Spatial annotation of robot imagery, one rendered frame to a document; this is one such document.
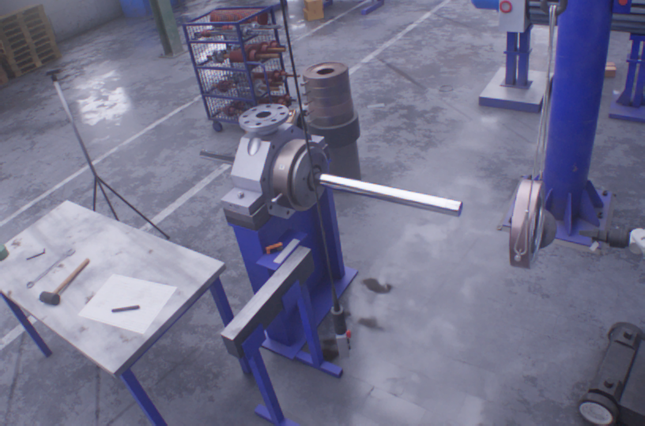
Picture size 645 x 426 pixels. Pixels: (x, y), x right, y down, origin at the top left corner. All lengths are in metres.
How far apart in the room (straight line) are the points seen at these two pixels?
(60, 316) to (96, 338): 0.30
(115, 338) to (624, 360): 2.52
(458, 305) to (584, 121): 1.46
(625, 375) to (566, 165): 1.50
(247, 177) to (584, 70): 2.16
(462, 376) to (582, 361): 0.69
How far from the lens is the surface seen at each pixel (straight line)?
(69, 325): 2.54
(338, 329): 1.77
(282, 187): 2.40
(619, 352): 2.95
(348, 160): 4.13
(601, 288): 3.52
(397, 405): 2.81
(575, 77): 3.37
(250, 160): 2.45
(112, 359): 2.26
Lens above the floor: 2.42
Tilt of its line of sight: 33 degrees down
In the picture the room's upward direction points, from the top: 11 degrees counter-clockwise
